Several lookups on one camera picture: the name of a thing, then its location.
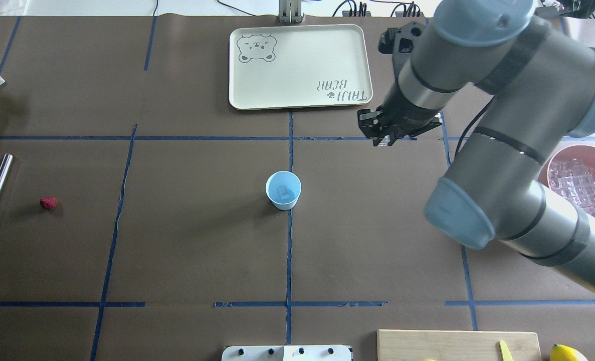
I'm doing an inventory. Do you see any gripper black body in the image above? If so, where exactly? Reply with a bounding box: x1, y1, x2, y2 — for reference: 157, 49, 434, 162
356, 101, 440, 141

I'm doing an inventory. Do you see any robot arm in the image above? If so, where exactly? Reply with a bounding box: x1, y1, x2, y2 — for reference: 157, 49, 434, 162
357, 1, 595, 293

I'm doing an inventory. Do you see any light blue cup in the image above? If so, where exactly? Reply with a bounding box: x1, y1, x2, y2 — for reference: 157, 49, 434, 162
265, 171, 302, 211

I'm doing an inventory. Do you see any clear ice cubes pile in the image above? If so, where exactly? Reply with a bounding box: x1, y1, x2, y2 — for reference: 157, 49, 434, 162
547, 158, 595, 217

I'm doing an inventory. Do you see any cream bear tray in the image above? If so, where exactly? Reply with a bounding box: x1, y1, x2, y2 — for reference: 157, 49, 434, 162
229, 24, 373, 110

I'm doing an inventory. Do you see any pink bowl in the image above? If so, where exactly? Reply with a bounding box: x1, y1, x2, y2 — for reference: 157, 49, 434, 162
537, 144, 595, 217

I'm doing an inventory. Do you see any wooden cutting board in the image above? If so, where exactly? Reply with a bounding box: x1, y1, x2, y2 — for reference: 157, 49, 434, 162
376, 329, 542, 360

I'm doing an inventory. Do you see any yellow plastic knife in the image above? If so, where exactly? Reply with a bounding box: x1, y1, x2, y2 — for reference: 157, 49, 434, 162
498, 340, 513, 361

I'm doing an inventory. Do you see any yellow lemon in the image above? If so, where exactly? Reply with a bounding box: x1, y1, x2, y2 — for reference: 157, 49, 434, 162
549, 343, 588, 361

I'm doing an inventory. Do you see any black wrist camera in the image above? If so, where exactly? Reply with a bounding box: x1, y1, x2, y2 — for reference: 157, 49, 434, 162
377, 21, 427, 55

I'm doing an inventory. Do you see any aluminium frame post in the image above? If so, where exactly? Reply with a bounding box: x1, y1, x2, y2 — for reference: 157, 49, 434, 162
278, 0, 304, 24

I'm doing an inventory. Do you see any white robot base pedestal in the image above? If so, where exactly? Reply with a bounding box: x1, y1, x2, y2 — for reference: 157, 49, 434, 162
221, 344, 354, 360

